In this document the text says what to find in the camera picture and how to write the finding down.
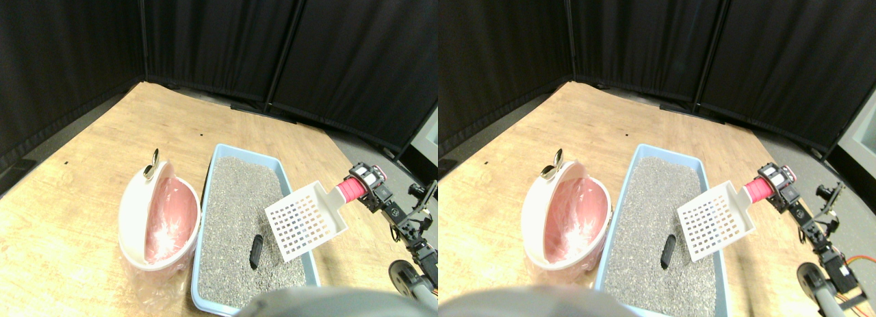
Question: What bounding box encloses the black curtain stand foot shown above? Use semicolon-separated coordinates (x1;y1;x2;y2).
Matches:
229;100;298;124
658;100;726;123
0;158;36;194
438;156;461;181

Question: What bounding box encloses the white shelf unit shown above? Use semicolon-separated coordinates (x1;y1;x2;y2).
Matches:
838;91;876;177
411;108;438;170

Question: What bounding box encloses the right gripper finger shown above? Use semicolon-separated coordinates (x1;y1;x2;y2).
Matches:
758;163;795;194
349;163;385;194

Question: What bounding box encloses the blue litter tray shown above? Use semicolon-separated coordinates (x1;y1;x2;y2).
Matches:
190;143;321;316
594;143;732;317

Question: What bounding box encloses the white bin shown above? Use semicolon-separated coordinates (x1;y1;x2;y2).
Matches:
521;148;611;290
118;148;203;311

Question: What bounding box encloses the white scoop with red handle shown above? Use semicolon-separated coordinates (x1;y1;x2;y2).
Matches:
264;168;389;262
677;168;798;263

